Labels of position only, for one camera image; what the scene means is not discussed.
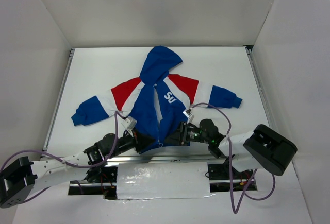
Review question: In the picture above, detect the blue white red hooded jacket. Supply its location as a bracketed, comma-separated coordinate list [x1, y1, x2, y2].
[71, 46, 242, 152]

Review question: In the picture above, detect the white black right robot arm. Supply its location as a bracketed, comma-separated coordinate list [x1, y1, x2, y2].
[164, 119, 298, 178]

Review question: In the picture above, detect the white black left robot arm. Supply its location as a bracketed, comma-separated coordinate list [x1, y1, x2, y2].
[1, 131, 155, 209]

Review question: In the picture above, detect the white cover plate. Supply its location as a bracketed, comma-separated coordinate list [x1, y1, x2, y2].
[117, 162, 211, 200]

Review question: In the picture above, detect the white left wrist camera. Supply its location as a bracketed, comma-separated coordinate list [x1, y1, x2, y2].
[122, 116, 137, 130]

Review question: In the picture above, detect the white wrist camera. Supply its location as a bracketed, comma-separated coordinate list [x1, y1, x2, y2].
[122, 116, 137, 130]
[183, 108, 194, 123]

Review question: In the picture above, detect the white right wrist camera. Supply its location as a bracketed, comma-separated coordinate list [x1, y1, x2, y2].
[183, 108, 194, 123]

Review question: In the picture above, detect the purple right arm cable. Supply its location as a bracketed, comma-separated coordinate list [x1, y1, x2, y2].
[190, 102, 275, 214]

